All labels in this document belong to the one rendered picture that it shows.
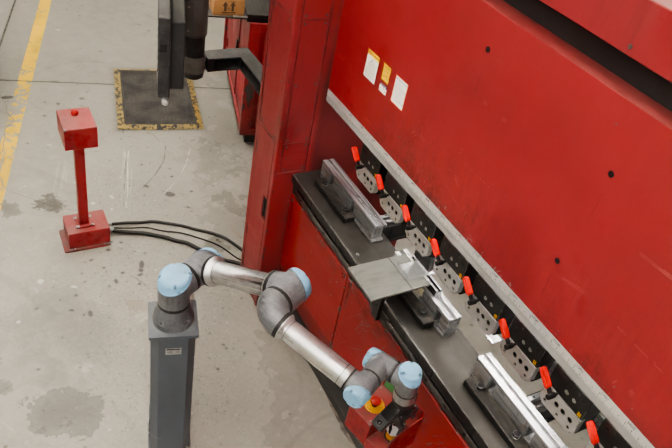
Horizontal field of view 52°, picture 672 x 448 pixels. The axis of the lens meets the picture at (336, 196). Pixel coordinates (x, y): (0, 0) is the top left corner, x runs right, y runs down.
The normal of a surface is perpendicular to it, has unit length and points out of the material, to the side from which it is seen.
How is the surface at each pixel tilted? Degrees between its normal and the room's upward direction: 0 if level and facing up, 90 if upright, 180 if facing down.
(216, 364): 0
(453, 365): 0
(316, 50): 90
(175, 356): 90
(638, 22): 90
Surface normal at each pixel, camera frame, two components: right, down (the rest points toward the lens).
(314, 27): 0.45, 0.59
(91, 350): 0.16, -0.79
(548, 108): -0.88, 0.16
